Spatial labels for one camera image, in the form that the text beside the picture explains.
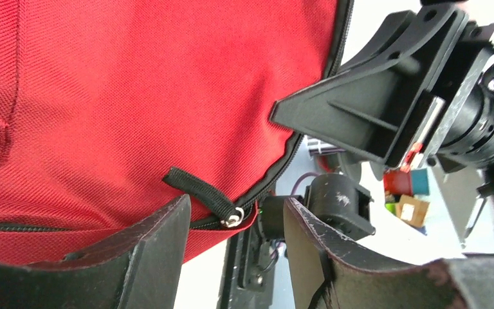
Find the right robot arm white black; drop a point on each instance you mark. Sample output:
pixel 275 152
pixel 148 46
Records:
pixel 420 92

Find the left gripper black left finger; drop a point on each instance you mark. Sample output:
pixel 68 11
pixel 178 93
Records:
pixel 138 267

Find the colourful background clutter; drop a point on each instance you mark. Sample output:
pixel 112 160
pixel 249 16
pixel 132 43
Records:
pixel 396 183

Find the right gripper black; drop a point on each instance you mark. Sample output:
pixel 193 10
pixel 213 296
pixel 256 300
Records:
pixel 417 90

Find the black metal base plate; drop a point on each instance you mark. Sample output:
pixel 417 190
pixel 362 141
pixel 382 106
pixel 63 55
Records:
pixel 248 273

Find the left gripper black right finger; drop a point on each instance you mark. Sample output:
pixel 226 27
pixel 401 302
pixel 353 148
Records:
pixel 330 270

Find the red backpack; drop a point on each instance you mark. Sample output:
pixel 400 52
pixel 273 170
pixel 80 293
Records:
pixel 102 101

